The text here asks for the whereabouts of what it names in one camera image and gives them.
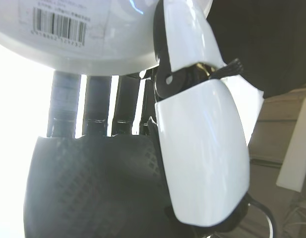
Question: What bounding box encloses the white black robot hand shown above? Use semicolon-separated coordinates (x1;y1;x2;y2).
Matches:
23;0;264;238

